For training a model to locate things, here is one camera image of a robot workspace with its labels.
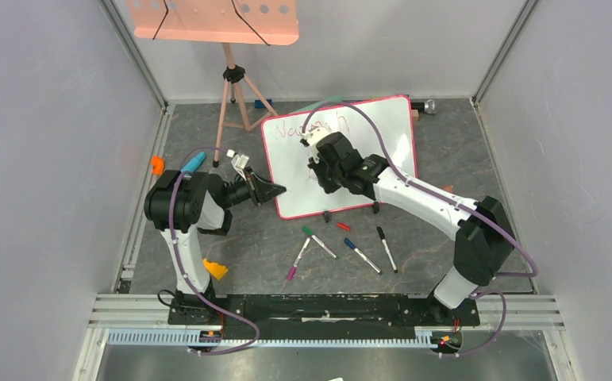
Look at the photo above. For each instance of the green whiteboard marker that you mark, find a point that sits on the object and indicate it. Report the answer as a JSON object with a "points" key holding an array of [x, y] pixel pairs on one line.
{"points": [[311, 235]]}

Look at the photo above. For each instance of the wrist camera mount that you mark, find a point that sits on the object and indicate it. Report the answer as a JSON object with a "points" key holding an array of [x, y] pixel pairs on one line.
{"points": [[239, 162], [311, 138]]}

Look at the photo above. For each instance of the black whiteboard marker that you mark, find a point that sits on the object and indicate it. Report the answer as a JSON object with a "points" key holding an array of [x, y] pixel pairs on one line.
{"points": [[383, 240]]}

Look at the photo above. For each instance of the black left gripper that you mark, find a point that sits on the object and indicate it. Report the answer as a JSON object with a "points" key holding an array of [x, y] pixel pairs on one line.
{"points": [[270, 190]]}

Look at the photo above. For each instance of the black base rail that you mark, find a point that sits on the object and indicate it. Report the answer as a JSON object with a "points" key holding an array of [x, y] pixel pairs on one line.
{"points": [[328, 317]]}

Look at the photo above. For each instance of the pink music stand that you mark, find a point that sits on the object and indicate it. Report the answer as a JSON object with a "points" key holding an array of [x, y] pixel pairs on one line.
{"points": [[267, 23]]}

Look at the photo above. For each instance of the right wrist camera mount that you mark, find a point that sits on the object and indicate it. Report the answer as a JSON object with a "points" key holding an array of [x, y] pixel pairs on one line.
{"points": [[311, 138]]}

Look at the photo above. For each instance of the orange toy block at wall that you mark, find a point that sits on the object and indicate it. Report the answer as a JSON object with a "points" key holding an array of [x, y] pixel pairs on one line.
{"points": [[158, 165]]}

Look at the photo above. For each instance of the orange stair toy block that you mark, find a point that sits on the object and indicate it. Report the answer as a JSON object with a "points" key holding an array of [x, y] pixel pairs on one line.
{"points": [[216, 270]]}

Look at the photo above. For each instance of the mint green cylinder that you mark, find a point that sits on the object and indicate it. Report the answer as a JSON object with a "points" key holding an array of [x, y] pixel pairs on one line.
{"points": [[308, 108]]}

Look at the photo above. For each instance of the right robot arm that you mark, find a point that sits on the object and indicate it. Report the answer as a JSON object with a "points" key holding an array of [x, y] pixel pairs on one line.
{"points": [[480, 230]]}

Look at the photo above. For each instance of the black microphone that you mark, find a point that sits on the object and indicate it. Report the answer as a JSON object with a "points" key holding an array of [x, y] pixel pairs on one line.
{"points": [[426, 107]]}

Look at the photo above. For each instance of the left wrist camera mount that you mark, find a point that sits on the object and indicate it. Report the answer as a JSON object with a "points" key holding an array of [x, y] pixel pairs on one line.
{"points": [[239, 162]]}

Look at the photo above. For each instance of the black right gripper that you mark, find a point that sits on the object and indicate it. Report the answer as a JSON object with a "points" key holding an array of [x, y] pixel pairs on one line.
{"points": [[325, 171]]}

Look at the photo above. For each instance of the pink framed whiteboard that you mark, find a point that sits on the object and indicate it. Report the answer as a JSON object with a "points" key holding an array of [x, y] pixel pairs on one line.
{"points": [[288, 158]]}

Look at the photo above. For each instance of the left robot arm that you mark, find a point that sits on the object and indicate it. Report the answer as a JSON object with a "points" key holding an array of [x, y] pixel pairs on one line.
{"points": [[183, 205]]}

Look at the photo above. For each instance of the blue whiteboard marker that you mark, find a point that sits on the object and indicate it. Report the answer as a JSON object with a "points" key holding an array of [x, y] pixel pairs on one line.
{"points": [[364, 258]]}

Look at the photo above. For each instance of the purple whiteboard marker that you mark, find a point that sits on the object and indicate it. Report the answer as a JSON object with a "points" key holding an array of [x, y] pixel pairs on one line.
{"points": [[300, 255]]}

